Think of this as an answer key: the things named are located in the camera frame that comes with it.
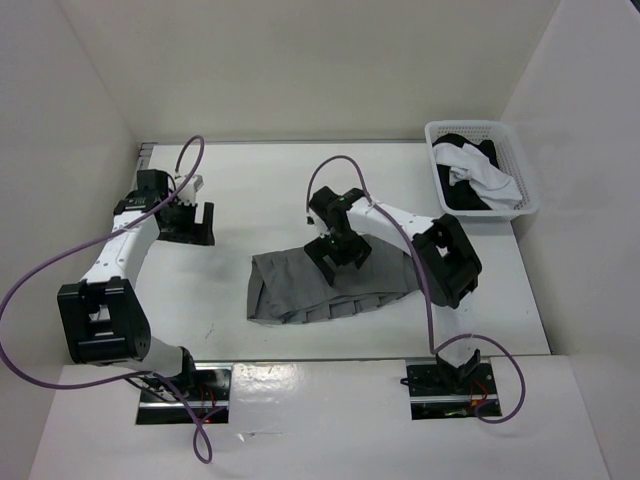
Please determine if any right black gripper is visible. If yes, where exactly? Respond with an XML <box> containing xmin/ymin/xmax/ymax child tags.
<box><xmin>306</xmin><ymin>227</ymin><xmax>373</xmax><ymax>284</ymax></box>

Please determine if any grey pleated skirt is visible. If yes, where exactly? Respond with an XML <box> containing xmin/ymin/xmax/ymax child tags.
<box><xmin>247</xmin><ymin>235</ymin><xmax>419</xmax><ymax>324</ymax></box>

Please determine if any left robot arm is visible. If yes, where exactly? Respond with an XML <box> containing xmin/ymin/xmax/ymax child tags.
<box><xmin>57</xmin><ymin>169</ymin><xmax>215</xmax><ymax>400</ymax></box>

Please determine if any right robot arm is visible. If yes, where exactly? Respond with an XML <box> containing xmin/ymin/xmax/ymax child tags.
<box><xmin>304</xmin><ymin>186</ymin><xmax>482</xmax><ymax>393</ymax></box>

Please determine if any black skirt in basket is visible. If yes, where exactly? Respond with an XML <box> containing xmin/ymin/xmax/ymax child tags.
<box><xmin>433</xmin><ymin>133</ymin><xmax>499</xmax><ymax>210</ymax></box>

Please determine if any white skirt in basket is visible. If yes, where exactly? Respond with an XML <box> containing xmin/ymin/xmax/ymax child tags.
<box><xmin>433</xmin><ymin>144</ymin><xmax>523</xmax><ymax>211</ymax></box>

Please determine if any white plastic laundry basket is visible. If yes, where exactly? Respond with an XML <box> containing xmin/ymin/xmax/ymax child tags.
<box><xmin>424</xmin><ymin>120</ymin><xmax>540</xmax><ymax>222</ymax></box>

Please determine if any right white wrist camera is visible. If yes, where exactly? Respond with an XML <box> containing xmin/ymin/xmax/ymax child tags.
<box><xmin>307</xmin><ymin>204</ymin><xmax>330</xmax><ymax>237</ymax></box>

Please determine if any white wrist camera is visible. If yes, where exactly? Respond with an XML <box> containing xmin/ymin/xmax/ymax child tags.
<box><xmin>307</xmin><ymin>204</ymin><xmax>330</xmax><ymax>237</ymax></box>
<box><xmin>175</xmin><ymin>174</ymin><xmax>204</xmax><ymax>206</ymax></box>

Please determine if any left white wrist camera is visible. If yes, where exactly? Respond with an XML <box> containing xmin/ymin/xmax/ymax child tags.
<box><xmin>175</xmin><ymin>174</ymin><xmax>204</xmax><ymax>206</ymax></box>

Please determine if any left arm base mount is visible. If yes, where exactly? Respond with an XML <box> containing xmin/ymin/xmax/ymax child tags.
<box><xmin>129</xmin><ymin>362</ymin><xmax>232</xmax><ymax>426</ymax></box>

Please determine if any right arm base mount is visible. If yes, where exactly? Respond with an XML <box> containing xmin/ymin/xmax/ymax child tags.
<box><xmin>400</xmin><ymin>361</ymin><xmax>502</xmax><ymax>420</ymax></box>

